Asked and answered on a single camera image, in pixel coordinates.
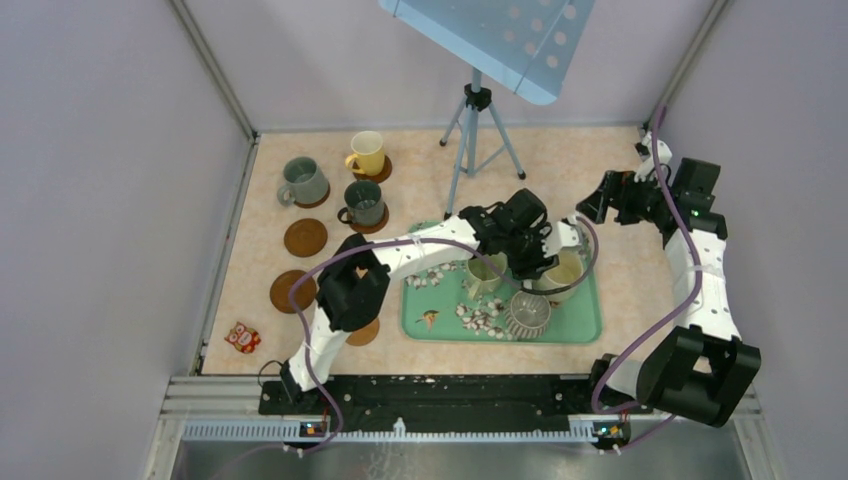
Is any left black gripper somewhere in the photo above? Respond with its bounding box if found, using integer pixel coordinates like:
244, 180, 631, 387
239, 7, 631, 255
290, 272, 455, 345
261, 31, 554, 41
502, 221, 559, 281

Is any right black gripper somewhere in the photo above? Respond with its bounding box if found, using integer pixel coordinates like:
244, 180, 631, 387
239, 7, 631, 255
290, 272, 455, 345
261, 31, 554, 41
576, 169, 676, 226

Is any cream mug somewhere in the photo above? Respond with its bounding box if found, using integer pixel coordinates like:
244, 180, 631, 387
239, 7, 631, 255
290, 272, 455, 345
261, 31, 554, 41
532, 250, 584, 308

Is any grey striped mug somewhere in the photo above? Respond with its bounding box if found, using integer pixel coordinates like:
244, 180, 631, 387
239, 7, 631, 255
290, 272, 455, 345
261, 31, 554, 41
505, 292, 551, 340

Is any green floral serving tray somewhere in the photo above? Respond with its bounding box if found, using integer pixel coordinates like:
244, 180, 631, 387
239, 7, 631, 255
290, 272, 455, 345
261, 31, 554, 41
400, 260, 603, 345

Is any dark brown wooden coaster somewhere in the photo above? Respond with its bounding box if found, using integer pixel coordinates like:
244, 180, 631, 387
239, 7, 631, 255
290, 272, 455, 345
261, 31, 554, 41
339, 206, 390, 234
354, 155, 393, 184
294, 186, 332, 209

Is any dark grey mug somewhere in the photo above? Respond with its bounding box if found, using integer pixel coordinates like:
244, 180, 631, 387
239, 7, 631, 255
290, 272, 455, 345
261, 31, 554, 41
337, 180, 385, 226

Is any yellow mug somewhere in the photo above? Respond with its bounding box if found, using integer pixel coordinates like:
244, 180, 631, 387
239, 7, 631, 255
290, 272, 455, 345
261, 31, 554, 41
345, 131, 385, 176

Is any light woven rattan coaster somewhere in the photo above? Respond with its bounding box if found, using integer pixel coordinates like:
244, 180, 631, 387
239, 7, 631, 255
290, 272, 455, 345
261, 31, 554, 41
346, 318, 380, 347

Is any grey ribbed mug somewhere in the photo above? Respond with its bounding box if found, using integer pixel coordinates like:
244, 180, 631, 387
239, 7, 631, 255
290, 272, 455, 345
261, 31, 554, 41
277, 156, 330, 206

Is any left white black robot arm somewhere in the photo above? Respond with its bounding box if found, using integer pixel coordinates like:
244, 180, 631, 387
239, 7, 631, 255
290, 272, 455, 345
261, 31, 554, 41
280, 189, 580, 414

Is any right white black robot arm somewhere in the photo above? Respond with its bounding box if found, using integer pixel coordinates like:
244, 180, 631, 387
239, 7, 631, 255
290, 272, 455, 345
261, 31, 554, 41
577, 158, 761, 427

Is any light green mug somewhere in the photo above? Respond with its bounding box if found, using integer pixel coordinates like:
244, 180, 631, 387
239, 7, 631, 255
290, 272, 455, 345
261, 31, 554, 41
466, 253, 507, 301

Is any blue tripod stand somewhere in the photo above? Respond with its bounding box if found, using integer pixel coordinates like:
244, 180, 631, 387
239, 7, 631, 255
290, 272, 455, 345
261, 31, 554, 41
439, 67, 527, 220

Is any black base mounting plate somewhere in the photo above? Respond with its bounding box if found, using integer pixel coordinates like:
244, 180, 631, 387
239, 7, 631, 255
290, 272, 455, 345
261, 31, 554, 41
256, 374, 654, 435

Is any blue perforated panel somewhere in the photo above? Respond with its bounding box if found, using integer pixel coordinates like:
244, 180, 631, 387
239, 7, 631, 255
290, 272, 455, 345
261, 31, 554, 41
378, 0, 595, 105

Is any red owl sticker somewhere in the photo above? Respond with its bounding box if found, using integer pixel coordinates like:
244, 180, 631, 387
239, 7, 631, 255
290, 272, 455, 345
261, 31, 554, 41
224, 322, 262, 354

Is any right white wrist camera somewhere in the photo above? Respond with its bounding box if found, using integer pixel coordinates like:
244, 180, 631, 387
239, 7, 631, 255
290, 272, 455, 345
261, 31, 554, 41
634, 132, 672, 183

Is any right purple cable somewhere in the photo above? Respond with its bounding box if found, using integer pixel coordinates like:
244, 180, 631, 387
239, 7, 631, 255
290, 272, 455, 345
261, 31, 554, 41
590, 105, 704, 453

